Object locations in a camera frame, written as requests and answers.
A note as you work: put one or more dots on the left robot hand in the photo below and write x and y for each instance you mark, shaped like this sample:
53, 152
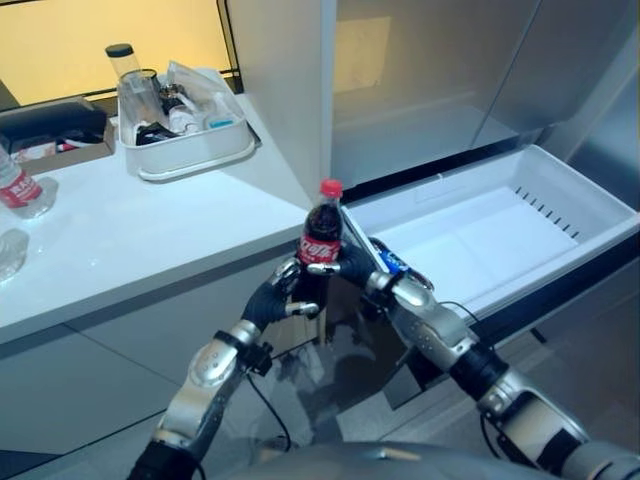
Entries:
270, 303

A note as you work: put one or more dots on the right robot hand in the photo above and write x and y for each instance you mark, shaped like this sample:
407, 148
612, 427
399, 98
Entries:
353, 265

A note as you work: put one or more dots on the cola bottle red cap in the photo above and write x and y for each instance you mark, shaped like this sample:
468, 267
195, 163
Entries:
321, 235

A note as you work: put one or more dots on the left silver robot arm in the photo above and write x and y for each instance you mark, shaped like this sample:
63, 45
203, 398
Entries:
210, 385

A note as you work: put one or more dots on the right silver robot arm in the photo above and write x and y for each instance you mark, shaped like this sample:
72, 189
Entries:
480, 370

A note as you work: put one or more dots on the white refrigerator drawer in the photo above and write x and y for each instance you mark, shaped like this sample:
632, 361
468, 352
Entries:
480, 235

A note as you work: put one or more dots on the silver refrigerator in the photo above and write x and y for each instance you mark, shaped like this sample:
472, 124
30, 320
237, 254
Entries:
480, 80

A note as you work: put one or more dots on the white kitchen counter cabinet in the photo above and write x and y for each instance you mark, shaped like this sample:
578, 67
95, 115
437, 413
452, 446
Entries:
125, 260

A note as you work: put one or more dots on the white plastic storage bin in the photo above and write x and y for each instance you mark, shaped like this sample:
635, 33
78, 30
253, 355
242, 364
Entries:
190, 145

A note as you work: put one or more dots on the silver robot torso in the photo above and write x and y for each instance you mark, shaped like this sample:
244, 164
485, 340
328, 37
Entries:
400, 462

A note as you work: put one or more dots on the clear plastic bag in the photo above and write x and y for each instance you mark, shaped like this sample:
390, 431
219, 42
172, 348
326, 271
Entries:
197, 92

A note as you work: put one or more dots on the clear jar black lid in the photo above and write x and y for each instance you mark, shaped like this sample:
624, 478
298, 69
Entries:
126, 75

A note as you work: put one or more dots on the water bottle red label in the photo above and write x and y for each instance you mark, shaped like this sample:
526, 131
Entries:
25, 190

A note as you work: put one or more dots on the brown cardboard box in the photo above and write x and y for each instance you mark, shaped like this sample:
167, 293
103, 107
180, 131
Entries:
55, 135

